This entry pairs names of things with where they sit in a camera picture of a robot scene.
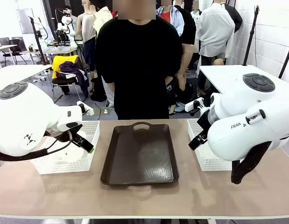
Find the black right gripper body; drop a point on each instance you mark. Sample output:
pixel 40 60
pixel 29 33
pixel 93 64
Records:
pixel 205 121

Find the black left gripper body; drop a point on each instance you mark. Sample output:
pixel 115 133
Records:
pixel 74 128

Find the translucent white conical flask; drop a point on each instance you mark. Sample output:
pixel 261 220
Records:
pixel 72 155

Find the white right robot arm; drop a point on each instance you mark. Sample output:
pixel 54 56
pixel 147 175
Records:
pixel 240 116

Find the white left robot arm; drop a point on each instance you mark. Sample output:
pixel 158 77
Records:
pixel 23 116

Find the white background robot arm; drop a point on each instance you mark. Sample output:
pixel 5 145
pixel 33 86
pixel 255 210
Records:
pixel 66 23

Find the person's left forearm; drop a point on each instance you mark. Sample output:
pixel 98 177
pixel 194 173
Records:
pixel 170 79

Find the white perforated basket with label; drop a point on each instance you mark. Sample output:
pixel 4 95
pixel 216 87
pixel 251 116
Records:
pixel 209 163

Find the white perforated plastic basket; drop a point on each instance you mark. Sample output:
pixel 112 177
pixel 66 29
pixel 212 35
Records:
pixel 65 166

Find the white side table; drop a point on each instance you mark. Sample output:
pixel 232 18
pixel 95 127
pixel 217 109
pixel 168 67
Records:
pixel 219 74

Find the purple garment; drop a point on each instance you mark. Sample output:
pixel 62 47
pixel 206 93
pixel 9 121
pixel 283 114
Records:
pixel 79 77

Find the dark brown plastic tray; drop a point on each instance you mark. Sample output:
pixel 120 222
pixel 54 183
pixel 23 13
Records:
pixel 139 154

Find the yellow garment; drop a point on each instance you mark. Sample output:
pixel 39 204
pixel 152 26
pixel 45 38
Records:
pixel 56 64

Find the cluttered background desk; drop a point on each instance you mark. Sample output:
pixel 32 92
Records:
pixel 53 50

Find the person in black shirt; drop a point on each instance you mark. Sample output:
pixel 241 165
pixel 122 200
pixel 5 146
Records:
pixel 137 70

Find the black tripod stand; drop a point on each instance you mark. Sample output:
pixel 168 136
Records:
pixel 39 44

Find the mannequin in white dress shirt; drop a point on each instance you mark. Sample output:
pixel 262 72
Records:
pixel 214 30

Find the black light stand pole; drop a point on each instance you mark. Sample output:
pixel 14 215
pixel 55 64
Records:
pixel 250 37

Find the figure in black jacket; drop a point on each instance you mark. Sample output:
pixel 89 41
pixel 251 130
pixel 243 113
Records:
pixel 189 25

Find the black office chair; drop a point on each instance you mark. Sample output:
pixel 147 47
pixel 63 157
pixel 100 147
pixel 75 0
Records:
pixel 14 50

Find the slanted black stand pole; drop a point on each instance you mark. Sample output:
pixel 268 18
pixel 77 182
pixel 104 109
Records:
pixel 285 59

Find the mannequin in white tank top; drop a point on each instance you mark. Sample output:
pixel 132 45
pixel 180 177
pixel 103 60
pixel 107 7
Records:
pixel 88 25

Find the figure in blue shirt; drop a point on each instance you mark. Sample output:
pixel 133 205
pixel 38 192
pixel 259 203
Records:
pixel 177 18

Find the hanging black jacket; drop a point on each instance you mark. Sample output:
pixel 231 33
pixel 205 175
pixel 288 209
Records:
pixel 236 18

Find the mannequin in cream shirt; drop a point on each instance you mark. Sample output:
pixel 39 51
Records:
pixel 101 17

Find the grey whiteboard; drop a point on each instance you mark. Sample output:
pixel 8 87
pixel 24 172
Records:
pixel 25 21

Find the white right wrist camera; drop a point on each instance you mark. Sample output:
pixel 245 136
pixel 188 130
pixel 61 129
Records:
pixel 193 105

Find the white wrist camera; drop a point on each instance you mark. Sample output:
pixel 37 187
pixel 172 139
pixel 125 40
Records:
pixel 87 109
pixel 193 105

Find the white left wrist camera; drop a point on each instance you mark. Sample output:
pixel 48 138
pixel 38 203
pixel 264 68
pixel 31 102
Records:
pixel 87 109

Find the metal floor base plate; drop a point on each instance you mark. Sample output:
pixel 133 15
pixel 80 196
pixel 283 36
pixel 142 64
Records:
pixel 97 111

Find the metal frame chair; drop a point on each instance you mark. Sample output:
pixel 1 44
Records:
pixel 65 87

